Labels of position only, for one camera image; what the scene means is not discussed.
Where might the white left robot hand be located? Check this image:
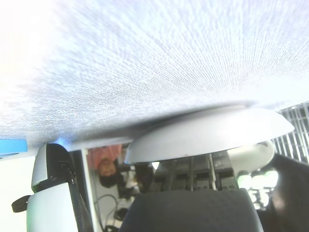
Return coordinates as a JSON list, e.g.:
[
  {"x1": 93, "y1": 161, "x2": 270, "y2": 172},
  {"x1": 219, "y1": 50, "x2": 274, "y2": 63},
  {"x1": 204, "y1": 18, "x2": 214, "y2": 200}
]
[{"x1": 11, "y1": 144, "x2": 264, "y2": 232}]

